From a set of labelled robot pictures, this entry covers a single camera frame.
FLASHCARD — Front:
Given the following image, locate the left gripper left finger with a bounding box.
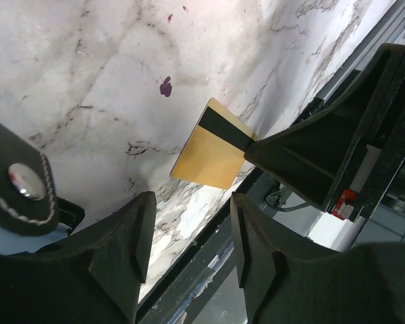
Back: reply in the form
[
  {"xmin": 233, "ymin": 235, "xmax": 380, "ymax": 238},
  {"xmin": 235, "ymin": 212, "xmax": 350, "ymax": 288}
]
[{"xmin": 0, "ymin": 191, "xmax": 156, "ymax": 323}]

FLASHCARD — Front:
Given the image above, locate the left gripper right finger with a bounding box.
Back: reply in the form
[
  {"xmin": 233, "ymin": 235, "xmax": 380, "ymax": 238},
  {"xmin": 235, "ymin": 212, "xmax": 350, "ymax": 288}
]
[{"xmin": 230, "ymin": 192, "xmax": 405, "ymax": 323}]

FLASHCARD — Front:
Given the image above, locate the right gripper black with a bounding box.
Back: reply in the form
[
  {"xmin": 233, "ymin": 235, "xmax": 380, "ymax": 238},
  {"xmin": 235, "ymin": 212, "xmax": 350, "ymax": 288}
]
[{"xmin": 244, "ymin": 43, "xmax": 405, "ymax": 221}]

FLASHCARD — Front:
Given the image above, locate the gold magnetic stripe card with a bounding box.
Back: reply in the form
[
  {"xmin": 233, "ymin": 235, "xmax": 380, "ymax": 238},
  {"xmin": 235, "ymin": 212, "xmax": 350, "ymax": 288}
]
[{"xmin": 170, "ymin": 98, "xmax": 258, "ymax": 190}]

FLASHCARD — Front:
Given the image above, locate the black card holder wallet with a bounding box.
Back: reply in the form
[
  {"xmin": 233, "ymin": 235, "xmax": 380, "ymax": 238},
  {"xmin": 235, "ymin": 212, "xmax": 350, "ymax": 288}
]
[{"xmin": 0, "ymin": 123, "xmax": 85, "ymax": 255}]

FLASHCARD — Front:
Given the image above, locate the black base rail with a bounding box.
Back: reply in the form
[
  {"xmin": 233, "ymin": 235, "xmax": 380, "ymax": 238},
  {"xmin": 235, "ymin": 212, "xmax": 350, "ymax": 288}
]
[{"xmin": 134, "ymin": 168, "xmax": 291, "ymax": 324}]

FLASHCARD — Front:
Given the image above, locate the aluminium frame rail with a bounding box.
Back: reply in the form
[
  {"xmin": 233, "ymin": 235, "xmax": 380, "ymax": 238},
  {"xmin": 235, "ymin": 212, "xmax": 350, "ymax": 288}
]
[{"xmin": 294, "ymin": 1, "xmax": 405, "ymax": 124}]

